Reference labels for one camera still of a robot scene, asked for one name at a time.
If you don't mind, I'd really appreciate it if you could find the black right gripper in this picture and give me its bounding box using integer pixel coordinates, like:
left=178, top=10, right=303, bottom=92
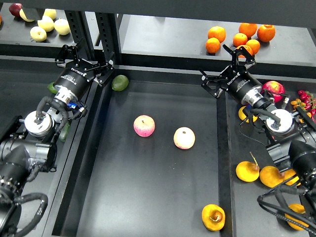
left=199, top=44, right=262, bottom=105

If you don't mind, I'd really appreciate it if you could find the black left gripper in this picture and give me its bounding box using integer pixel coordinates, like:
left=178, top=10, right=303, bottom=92
left=54, top=40, right=115, bottom=100

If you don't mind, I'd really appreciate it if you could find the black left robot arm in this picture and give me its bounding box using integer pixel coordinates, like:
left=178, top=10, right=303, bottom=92
left=0, top=45, right=114, bottom=237

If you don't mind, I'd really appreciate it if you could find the green avocado tray corner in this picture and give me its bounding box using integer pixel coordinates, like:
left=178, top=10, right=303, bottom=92
left=112, top=75, right=129, bottom=91

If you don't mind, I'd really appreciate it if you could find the green avocado left tray top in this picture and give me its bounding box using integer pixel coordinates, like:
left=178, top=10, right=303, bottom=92
left=47, top=82, right=57, bottom=94

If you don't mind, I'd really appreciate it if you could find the yellow pear upper right tray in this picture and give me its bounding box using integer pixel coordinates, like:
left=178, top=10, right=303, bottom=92
left=238, top=106, right=258, bottom=123

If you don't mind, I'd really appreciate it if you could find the dark avocado cluster right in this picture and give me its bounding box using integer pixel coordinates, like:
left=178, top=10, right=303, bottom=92
left=59, top=122, right=71, bottom=142

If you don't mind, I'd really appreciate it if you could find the yellow pear with long stem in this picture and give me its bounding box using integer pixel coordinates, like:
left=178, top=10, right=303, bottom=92
left=236, top=152, right=260, bottom=182

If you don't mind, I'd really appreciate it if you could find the orange front bottom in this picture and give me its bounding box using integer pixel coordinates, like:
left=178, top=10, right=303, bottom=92
left=236, top=44, right=253, bottom=58

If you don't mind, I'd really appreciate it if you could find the orange lower left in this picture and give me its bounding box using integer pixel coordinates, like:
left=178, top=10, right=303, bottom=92
left=205, top=38, right=221, bottom=54

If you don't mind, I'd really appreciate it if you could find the small orange centre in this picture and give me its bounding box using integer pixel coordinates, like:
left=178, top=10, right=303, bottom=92
left=233, top=33, right=248, bottom=47

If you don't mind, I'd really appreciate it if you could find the small orange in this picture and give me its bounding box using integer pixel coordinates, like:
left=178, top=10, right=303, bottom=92
left=246, top=39, right=261, bottom=55
left=233, top=33, right=248, bottom=47

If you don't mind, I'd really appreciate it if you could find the orange top left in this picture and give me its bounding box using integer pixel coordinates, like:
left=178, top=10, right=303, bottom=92
left=208, top=26, right=226, bottom=43

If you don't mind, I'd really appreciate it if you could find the small orange right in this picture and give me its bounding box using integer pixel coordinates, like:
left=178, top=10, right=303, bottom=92
left=246, top=39, right=261, bottom=55

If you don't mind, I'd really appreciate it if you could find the pale yellow apple right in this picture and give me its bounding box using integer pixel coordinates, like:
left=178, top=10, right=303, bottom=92
left=54, top=18, right=71, bottom=36

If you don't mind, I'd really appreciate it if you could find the orange top middle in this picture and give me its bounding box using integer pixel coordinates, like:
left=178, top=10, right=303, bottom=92
left=239, top=23, right=258, bottom=38

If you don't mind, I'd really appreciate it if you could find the bright red apple right tray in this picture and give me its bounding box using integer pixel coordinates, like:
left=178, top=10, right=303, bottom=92
left=262, top=80, right=285, bottom=103

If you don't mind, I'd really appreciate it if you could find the pale yellow apple front left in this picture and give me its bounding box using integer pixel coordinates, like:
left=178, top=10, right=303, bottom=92
left=30, top=26, right=47, bottom=42

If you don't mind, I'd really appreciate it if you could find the orange top right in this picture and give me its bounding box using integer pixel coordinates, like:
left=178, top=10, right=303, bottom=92
left=257, top=24, right=276, bottom=42

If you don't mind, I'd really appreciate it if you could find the pale yellow apple middle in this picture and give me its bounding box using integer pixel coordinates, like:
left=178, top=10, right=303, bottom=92
left=37, top=15, right=54, bottom=32

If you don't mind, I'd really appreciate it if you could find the pale yellow apple back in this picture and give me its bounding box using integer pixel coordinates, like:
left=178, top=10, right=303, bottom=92
left=44, top=8, right=57, bottom=20

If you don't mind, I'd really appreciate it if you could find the pale yellow pink apple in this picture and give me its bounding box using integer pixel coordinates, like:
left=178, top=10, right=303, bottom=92
left=173, top=127, right=196, bottom=150

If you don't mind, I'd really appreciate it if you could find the yellow apple partly hidden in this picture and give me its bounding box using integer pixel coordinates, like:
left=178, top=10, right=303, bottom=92
left=19, top=9, right=35, bottom=22

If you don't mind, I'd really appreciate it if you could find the red pink apple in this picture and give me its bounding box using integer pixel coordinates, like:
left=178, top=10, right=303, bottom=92
left=133, top=115, right=156, bottom=137

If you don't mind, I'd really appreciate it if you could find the cherry tomato and chili bunch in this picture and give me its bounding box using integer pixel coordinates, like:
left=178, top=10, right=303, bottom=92
left=290, top=90, right=316, bottom=122

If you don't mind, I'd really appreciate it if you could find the dark red apple shelf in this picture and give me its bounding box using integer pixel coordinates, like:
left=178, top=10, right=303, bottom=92
left=9, top=3, right=22, bottom=17

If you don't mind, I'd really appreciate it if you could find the black centre tray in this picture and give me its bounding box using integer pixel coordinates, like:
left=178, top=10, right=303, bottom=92
left=43, top=64, right=235, bottom=237

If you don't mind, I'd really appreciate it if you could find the black shelf upright post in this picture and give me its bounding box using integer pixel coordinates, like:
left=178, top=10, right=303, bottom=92
left=65, top=10, right=122, bottom=65

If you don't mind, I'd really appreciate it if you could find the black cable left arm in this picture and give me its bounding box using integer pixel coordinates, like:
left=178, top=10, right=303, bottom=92
left=13, top=193, right=49, bottom=237

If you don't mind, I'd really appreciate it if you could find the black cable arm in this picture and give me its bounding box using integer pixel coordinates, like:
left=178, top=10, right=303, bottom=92
left=13, top=193, right=49, bottom=237
left=258, top=184, right=316, bottom=229

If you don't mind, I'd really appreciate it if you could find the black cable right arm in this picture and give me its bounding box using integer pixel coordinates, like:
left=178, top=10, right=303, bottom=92
left=258, top=184, right=316, bottom=229

